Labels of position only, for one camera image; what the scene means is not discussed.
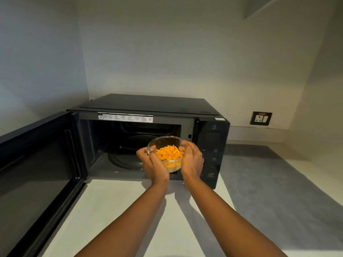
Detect person's left forearm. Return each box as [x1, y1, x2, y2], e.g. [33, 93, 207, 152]
[76, 179, 170, 257]

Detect black microwave door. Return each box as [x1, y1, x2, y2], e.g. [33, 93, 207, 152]
[0, 111, 87, 257]

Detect orange snack sticks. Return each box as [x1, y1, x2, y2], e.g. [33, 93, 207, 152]
[156, 145, 184, 161]

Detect black wall power socket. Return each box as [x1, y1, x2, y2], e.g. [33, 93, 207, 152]
[250, 111, 273, 126]

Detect person's left hand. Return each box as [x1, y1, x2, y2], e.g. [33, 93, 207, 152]
[136, 145, 170, 185]

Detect person's right hand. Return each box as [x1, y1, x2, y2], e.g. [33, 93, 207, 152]
[178, 140, 205, 182]

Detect white label sticker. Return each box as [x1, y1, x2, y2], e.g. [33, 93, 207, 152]
[98, 112, 153, 123]

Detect black microwave oven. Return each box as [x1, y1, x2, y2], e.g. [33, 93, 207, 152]
[67, 94, 230, 190]

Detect person's right forearm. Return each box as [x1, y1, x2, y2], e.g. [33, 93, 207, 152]
[184, 175, 288, 257]

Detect clear glass bowl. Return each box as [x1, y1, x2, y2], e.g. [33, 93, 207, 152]
[147, 136, 186, 173]

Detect glass microwave turntable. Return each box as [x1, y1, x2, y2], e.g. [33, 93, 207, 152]
[108, 135, 161, 170]

